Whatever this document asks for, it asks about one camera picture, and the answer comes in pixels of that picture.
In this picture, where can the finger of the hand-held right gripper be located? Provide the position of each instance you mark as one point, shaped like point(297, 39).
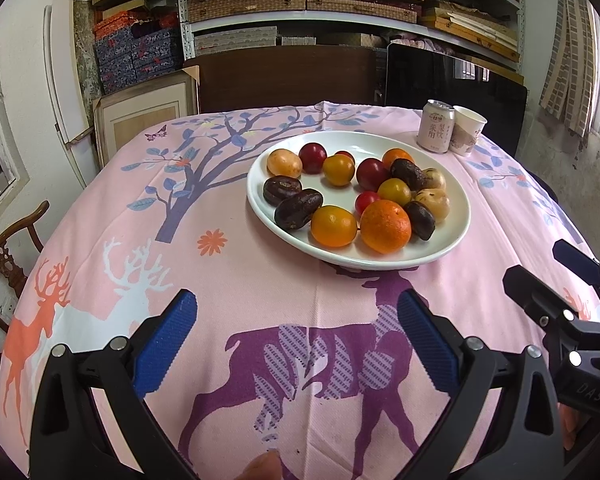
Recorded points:
point(532, 295)
point(577, 260)

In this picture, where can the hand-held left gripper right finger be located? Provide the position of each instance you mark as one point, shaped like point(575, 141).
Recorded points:
point(427, 345)

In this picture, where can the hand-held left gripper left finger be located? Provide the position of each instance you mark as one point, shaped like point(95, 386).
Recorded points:
point(162, 345)

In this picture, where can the dark purple passion fruit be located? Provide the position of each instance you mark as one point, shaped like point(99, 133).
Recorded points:
point(407, 174)
point(298, 208)
point(282, 190)
point(422, 221)

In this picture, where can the orange mandarin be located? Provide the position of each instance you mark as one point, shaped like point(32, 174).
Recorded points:
point(385, 226)
point(395, 156)

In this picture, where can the yellow passion fruit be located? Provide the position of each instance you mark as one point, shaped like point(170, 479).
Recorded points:
point(435, 205)
point(435, 179)
point(284, 163)

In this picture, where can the yellow tomato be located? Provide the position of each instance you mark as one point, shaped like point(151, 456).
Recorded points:
point(394, 191)
point(333, 226)
point(338, 170)

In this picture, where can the red cherry tomato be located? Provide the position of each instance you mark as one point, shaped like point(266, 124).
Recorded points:
point(365, 202)
point(345, 155)

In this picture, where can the white plate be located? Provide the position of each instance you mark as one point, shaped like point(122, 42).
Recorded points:
point(300, 240)

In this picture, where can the red plum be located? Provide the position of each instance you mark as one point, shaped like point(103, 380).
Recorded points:
point(312, 156)
point(372, 173)

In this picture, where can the person's right hand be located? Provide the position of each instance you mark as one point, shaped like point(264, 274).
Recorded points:
point(574, 425)

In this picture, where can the person's left hand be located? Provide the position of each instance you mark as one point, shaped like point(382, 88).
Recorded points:
point(262, 467)

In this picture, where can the pink printed tablecloth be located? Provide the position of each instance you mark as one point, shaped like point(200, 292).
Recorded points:
point(230, 270)

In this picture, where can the white paper cup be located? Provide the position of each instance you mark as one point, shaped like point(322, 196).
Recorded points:
point(467, 132)

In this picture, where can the carved wooden chair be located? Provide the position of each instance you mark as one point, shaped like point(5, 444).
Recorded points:
point(10, 260)

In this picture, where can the pink drink can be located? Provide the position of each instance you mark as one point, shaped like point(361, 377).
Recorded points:
point(435, 130)

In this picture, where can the brick pattern curtain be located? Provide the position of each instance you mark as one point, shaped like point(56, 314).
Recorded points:
point(570, 60)

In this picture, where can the framed picture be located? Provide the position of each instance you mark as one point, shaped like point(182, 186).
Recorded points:
point(140, 115)

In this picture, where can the black flat screen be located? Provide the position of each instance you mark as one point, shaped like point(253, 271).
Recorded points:
point(415, 75)

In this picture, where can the pink cloth bundle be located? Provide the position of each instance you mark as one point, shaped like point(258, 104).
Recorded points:
point(415, 40)

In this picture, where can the stack of blue patterned boxes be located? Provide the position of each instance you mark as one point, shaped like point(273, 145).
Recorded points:
point(130, 60)

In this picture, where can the dark brown wooden board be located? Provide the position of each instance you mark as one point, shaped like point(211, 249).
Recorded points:
point(280, 80)

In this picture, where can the white board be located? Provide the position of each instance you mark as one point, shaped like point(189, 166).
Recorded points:
point(62, 70)

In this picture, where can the marble slab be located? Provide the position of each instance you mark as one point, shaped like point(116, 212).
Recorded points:
point(85, 50)

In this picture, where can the stack of grey patterned boxes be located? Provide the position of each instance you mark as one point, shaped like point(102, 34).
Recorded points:
point(235, 40)

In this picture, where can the orange patterned box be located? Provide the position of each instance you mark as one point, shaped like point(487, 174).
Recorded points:
point(115, 22)

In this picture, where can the white metal shelf rack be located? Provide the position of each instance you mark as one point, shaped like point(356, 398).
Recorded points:
point(185, 10)

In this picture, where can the stack of woven boxes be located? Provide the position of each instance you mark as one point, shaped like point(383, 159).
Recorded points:
point(250, 5)

